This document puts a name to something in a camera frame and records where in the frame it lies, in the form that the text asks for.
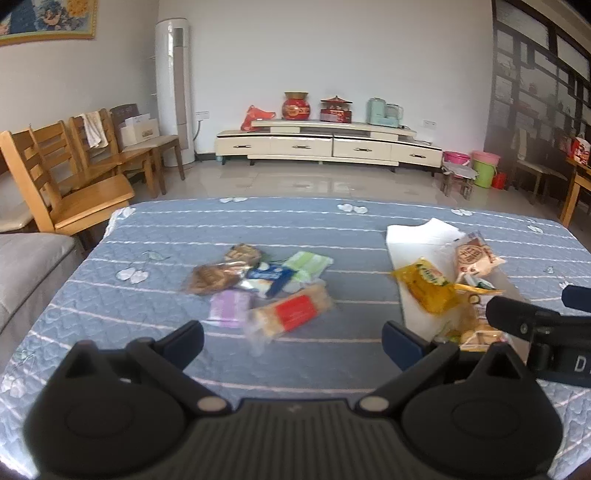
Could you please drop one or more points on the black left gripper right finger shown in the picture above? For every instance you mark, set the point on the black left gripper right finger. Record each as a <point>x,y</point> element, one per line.
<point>470,415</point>

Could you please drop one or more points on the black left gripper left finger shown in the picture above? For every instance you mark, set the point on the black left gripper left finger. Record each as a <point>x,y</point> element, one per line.
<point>106,413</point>

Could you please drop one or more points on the red bean bread package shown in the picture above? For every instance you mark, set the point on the red bean bread package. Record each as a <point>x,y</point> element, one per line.
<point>474,256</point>

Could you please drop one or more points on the yellow snack packet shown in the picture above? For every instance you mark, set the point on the yellow snack packet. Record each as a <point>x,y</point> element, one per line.
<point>432,290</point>

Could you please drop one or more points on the purple snack packet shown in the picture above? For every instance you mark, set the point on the purple snack packet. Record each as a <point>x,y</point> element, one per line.
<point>230,308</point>

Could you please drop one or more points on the dark brown cookie bag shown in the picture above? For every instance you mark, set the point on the dark brown cookie bag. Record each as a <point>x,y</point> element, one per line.
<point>209,279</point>

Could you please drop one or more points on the red label cracker bag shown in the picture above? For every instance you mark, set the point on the red label cracker bag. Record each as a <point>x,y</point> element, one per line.
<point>267,323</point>

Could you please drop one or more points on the light green snack packet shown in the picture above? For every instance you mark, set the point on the light green snack packet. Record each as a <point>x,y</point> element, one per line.
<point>308,268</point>

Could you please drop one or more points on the clear bag of buns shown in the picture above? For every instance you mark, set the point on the clear bag of buns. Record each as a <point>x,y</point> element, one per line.
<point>471,330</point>

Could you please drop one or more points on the green label cake package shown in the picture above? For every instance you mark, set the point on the green label cake package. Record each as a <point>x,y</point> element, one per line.
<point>475,290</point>

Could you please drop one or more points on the grey sofa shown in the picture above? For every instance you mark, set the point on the grey sofa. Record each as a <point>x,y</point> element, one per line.
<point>33,267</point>

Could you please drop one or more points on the white and red cardboard tray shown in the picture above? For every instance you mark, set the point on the white and red cardboard tray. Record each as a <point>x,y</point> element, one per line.
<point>433,240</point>

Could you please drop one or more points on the wooden side table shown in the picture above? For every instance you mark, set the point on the wooden side table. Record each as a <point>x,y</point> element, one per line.
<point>580,180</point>

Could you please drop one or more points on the dark chair by shelf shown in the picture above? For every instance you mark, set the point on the dark chair by shelf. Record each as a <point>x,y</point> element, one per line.
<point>538,158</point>

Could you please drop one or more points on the small wooden stool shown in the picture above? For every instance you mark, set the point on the small wooden stool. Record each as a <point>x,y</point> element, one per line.
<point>464,175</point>

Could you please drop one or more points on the green bucket pink lid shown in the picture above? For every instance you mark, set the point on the green bucket pink lid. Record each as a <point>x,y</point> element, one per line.
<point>485,164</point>

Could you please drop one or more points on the blue quilted table cover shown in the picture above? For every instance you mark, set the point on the blue quilted table cover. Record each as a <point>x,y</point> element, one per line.
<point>132,285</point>

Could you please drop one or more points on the blue snack packet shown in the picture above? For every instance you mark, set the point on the blue snack packet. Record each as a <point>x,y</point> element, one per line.
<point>266,280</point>

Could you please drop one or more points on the pink basin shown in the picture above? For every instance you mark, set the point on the pink basin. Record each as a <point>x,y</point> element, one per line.
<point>457,158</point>

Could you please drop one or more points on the dark wooden shelf unit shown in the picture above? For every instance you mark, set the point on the dark wooden shelf unit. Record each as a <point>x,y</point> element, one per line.
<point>541,78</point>

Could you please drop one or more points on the white paper bag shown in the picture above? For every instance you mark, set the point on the white paper bag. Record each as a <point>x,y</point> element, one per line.
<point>138,129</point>

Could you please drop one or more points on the cream tv cabinet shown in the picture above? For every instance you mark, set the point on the cream tv cabinet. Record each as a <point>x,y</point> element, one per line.
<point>324,142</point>

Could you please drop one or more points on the mint green appliance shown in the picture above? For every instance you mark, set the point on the mint green appliance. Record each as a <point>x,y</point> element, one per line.
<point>382,113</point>

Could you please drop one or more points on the dark cushioned chair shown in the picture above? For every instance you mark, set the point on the dark cushioned chair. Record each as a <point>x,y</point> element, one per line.
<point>157,147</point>

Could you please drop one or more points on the white standing air conditioner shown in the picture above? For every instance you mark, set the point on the white standing air conditioner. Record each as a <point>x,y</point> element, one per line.
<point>172,73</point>

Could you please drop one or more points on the red gift box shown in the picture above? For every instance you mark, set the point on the red gift box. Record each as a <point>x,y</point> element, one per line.
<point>336,110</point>

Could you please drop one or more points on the red plastic bag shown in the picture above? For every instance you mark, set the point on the red plastic bag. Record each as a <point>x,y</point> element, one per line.
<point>255,114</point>

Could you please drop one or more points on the red round jar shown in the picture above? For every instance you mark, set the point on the red round jar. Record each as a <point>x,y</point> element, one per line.
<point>295,107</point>

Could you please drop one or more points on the framed wall painting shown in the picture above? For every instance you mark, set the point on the framed wall painting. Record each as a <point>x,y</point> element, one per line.
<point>48,20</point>

